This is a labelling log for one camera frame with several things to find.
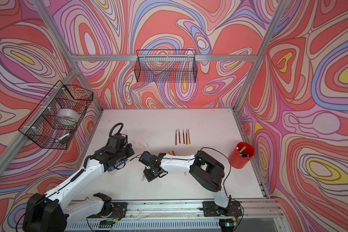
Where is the grey duct tape roll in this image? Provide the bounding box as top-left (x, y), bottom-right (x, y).
top-left (57, 109), bottom-right (80, 127)

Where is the black wire basket left wall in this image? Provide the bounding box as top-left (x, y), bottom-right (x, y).
top-left (18, 81), bottom-right (94, 150)

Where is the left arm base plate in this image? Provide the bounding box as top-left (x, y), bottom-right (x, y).
top-left (88, 202), bottom-right (128, 219)

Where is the small object in left basket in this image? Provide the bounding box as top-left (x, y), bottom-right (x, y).
top-left (55, 133), bottom-right (70, 145)

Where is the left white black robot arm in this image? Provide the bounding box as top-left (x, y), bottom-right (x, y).
top-left (21, 133), bottom-right (134, 232)

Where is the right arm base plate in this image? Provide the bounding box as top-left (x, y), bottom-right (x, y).
top-left (200, 200), bottom-right (243, 218)

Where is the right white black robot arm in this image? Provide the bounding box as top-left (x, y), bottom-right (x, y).
top-left (138, 150), bottom-right (230, 209)

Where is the black wire basket back wall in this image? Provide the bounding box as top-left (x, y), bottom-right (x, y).
top-left (134, 49), bottom-right (198, 83)

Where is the red plastic cup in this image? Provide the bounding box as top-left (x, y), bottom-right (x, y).
top-left (229, 142), bottom-right (255, 169)

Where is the blue treehouse paperback book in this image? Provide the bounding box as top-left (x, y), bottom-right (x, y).
top-left (93, 149), bottom-right (134, 172)

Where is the black wire basket wall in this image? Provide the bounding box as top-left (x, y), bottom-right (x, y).
top-left (18, 81), bottom-right (94, 150)
top-left (134, 49), bottom-right (198, 83)

